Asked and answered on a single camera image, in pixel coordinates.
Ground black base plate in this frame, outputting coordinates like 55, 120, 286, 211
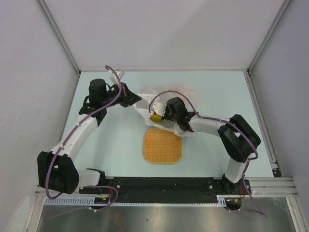
79, 174, 252, 203

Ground fake mango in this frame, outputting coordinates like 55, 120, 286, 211
149, 114, 162, 124

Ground purple cable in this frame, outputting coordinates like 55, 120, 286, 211
148, 90, 268, 218
44, 65, 123, 219

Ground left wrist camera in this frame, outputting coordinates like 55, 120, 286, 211
109, 69, 125, 85

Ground woven bamboo tray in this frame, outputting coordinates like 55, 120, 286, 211
143, 128, 183, 164

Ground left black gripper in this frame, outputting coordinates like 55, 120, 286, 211
101, 82, 141, 108

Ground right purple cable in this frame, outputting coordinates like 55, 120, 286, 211
148, 90, 268, 218

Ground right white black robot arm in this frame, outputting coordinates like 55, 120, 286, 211
162, 97, 261, 194

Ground white cable duct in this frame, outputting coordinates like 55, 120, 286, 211
44, 196, 235, 207

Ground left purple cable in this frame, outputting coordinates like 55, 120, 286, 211
44, 65, 123, 219

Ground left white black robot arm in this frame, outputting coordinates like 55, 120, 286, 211
37, 79, 142, 194

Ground aluminium frame rail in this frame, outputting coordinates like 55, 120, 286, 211
35, 154, 296, 196

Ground white plastic bag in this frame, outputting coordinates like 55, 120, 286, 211
133, 85, 199, 137

